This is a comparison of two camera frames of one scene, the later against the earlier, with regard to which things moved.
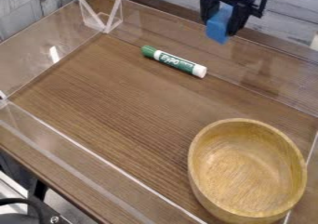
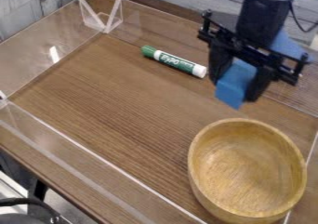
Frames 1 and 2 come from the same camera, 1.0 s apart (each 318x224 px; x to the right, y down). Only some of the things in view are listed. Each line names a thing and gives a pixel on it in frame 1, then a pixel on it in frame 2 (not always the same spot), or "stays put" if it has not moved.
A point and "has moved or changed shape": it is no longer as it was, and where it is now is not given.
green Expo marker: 174,61 stays put
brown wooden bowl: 247,170 stays put
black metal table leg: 40,190 stays put
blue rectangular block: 218,23 has moved or changed shape
